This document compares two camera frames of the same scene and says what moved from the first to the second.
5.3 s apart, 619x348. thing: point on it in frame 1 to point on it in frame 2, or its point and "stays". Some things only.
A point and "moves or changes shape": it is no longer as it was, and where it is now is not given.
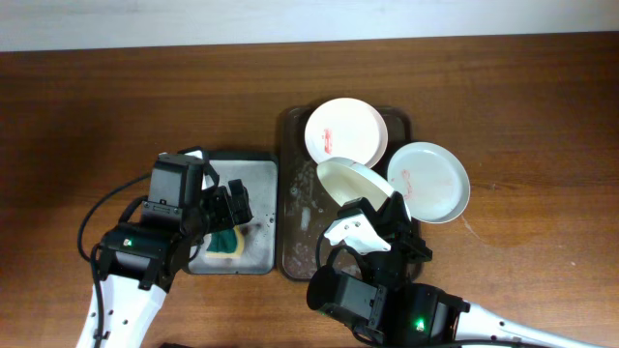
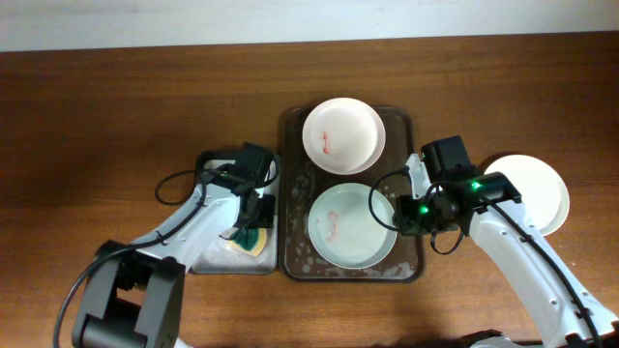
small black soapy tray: (250, 247) stays
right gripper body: (388, 263) to (420, 216)
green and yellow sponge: (225, 244) to (250, 241)
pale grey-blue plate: (433, 180) moves or changes shape
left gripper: (221, 199) to (266, 219)
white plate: (345, 179) to (543, 193)
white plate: (346, 128) stays
